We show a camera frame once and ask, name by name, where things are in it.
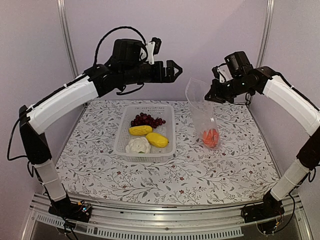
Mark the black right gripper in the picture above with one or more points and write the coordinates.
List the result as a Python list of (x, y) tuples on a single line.
[(215, 95)]

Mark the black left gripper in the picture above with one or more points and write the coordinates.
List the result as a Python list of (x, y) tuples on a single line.
[(160, 77)]

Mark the clear zip top bag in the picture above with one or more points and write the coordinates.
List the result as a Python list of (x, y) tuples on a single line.
[(202, 111)]

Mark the white perforated plastic basket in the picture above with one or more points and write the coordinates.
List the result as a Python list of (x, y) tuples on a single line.
[(164, 111)]

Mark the orange toy pumpkin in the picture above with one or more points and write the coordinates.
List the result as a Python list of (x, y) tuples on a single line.
[(210, 138)]

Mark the dark red grape bunch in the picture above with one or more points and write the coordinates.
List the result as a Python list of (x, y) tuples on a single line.
[(144, 119)]

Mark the yellow toy mango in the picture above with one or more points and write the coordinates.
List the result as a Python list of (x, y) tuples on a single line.
[(157, 140)]

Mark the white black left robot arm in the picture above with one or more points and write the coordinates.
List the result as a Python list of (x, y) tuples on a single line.
[(95, 82)]

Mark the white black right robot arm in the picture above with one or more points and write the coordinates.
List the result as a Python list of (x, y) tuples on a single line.
[(272, 85)]

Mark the floral patterned table mat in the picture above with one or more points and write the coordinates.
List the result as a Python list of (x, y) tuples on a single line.
[(240, 170)]

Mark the white toy cauliflower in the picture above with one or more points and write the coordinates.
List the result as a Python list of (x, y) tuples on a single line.
[(139, 145)]

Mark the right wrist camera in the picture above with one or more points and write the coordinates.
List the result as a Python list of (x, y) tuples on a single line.
[(235, 65)]

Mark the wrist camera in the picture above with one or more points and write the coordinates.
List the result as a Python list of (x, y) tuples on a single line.
[(235, 65), (132, 52)]

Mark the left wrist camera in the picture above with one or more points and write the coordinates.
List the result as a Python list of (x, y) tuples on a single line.
[(132, 52)]

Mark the right aluminium corner post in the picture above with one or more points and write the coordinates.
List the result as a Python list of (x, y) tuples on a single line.
[(265, 32)]

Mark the aluminium corner post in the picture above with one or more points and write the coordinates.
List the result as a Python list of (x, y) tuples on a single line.
[(62, 13), (265, 32)]

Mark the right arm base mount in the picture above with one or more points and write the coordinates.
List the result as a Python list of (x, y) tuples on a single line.
[(269, 208)]

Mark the left aluminium corner post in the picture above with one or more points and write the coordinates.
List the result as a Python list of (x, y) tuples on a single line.
[(62, 13)]

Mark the aluminium front rail frame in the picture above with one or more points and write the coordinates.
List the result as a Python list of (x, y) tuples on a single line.
[(121, 220)]

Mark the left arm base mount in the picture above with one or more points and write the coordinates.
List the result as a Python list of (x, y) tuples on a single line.
[(80, 211)]

